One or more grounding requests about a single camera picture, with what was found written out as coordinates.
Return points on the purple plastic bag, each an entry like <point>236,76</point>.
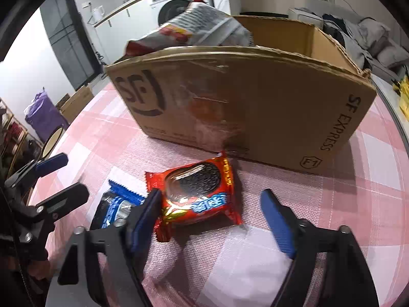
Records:
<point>43,115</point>

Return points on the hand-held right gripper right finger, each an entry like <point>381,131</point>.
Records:
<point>278,224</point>

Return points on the small cardboard floor box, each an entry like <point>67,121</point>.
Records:
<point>78,102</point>

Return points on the black glass door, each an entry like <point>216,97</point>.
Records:
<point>67,38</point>

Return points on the wooden shelf rack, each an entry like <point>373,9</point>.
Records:
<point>12,134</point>

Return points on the person's left hand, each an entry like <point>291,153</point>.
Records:
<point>40,268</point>

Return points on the brown cardboard box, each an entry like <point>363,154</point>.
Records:
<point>255,108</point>

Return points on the grey coffee table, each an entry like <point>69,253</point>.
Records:
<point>388,99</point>

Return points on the blue cookie packet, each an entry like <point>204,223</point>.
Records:
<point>111,208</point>

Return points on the yellow plastic bag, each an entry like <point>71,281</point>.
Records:
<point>403,97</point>

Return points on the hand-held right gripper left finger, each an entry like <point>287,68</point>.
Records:
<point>143,220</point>

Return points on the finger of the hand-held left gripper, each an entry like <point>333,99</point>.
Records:
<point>67,196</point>
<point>51,163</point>

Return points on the orange red snack bag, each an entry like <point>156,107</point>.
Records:
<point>204,22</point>

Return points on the round wooden stool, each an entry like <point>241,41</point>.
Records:
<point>52,142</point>

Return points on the white kitchen counter cabinet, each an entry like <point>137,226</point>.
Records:
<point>115,38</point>

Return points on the pink plaid tablecloth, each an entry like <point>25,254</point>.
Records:
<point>351,214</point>

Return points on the white electric kettle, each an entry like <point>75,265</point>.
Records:
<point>98,12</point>

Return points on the pile of dark clothes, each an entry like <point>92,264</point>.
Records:
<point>348,35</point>

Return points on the red cookie packet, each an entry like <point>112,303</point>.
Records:
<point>198,192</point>

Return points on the grey sofa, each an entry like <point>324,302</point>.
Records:
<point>386,54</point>

